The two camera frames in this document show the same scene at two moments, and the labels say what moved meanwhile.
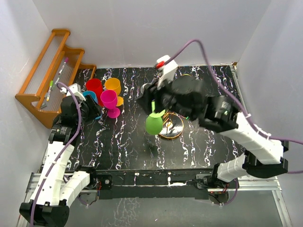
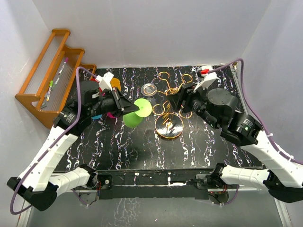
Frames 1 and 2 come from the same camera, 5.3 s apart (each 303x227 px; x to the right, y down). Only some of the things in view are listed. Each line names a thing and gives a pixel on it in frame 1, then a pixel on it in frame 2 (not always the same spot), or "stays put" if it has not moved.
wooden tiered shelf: (58, 71) stays put
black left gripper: (94, 109) to (122, 104)
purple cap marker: (66, 61) stays put
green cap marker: (50, 85) stays put
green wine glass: (154, 122) to (133, 119)
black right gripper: (151, 92) to (176, 100)
